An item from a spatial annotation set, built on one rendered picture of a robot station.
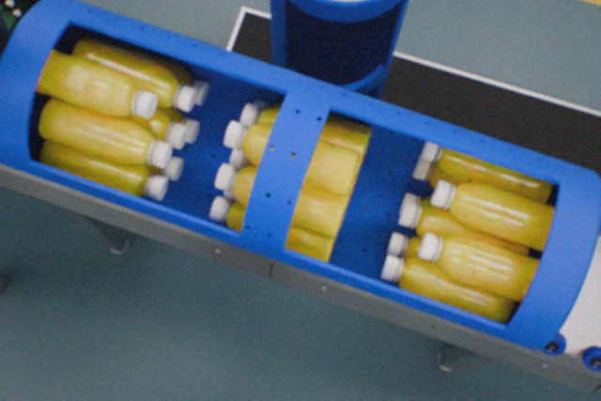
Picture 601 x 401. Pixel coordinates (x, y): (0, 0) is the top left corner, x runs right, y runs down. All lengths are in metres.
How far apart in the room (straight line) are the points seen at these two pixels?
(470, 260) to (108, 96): 0.58
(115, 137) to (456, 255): 0.54
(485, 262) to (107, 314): 1.39
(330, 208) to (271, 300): 1.15
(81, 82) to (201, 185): 0.29
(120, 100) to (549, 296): 0.67
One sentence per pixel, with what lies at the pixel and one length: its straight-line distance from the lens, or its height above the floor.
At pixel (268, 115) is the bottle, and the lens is 1.26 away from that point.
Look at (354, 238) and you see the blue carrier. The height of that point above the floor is 0.96.
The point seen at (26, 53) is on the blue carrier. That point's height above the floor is 1.23.
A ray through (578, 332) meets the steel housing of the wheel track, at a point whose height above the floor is 0.93.
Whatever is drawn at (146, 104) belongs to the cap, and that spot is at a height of 1.17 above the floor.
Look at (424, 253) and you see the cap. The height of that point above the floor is 1.12.
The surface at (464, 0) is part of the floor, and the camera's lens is 2.68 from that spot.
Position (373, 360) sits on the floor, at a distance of 2.32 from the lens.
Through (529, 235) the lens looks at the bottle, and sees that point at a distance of 1.24.
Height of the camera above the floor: 2.31
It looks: 74 degrees down
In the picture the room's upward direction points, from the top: 4 degrees clockwise
